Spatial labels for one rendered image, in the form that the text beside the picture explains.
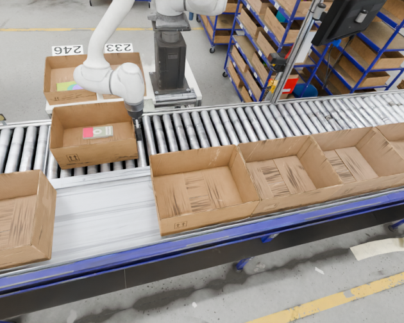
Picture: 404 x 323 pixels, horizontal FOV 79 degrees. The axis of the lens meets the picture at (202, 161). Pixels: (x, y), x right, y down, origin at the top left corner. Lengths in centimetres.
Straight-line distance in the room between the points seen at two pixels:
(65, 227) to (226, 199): 67
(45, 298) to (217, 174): 92
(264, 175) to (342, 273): 126
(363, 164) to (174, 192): 105
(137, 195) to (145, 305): 94
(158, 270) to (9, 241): 61
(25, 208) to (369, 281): 227
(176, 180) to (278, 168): 53
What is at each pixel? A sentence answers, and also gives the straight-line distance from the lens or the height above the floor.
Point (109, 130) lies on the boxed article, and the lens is 154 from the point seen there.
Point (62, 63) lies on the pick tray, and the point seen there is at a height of 79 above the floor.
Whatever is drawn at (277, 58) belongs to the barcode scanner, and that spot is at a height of 108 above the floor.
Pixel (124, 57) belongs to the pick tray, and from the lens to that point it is 205.
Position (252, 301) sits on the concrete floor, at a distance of 197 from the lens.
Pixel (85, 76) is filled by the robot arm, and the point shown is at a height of 122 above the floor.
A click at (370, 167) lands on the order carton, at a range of 162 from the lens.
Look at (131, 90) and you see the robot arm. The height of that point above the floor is 120.
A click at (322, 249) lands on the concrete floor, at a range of 230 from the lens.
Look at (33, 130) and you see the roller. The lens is 171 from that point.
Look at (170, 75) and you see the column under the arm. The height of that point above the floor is 87.
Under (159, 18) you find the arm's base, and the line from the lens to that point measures 162.
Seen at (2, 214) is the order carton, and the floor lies 88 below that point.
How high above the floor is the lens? 187
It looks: 53 degrees down
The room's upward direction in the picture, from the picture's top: 11 degrees clockwise
